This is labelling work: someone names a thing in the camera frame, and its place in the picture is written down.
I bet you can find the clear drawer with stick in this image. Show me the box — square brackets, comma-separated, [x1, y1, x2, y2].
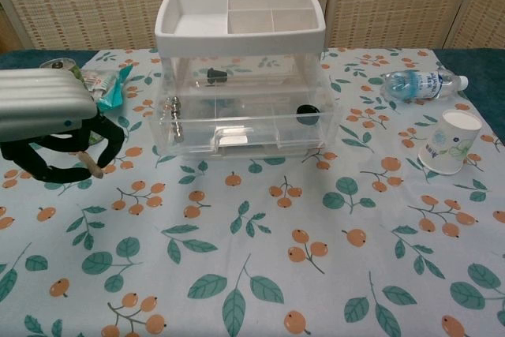
[148, 88, 342, 155]

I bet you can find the small wooden stick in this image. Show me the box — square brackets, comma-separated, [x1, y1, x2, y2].
[80, 151, 104, 178]

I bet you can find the silver metal bead chain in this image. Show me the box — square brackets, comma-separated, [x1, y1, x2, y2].
[164, 95, 187, 144]

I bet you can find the white drawer organizer box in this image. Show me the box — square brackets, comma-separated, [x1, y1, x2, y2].
[154, 0, 327, 163]

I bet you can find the clear plastic water bottle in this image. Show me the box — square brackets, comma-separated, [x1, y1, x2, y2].
[380, 69, 469, 102]

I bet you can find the fruit print tablecloth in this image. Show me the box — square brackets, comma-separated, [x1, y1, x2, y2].
[0, 47, 505, 337]

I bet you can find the green drink can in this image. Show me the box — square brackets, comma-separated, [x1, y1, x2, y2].
[40, 58, 102, 147]

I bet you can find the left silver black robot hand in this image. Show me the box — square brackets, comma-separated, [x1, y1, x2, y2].
[0, 68, 126, 183]

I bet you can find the woven bamboo folding screen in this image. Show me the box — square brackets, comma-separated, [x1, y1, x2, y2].
[0, 0, 505, 54]

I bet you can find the teal snack bag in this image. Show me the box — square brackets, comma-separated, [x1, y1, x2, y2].
[77, 63, 134, 112]

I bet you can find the small dark rubber stopper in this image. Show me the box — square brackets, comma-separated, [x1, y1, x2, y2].
[205, 67, 229, 84]

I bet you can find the round black cap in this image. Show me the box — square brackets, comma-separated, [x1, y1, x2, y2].
[295, 103, 320, 125]

